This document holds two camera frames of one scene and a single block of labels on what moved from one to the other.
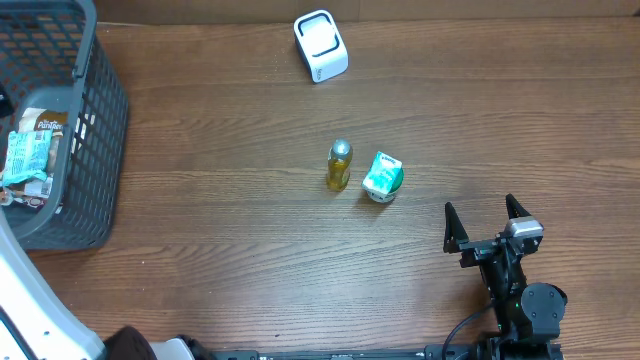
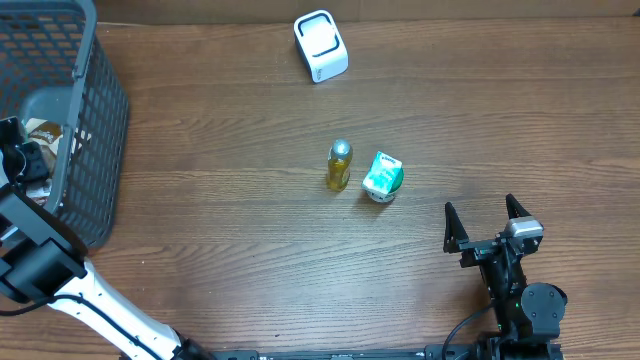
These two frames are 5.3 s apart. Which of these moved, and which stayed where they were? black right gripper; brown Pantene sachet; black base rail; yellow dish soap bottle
Moved: brown Pantene sachet
Stayed: black right gripper; black base rail; yellow dish soap bottle
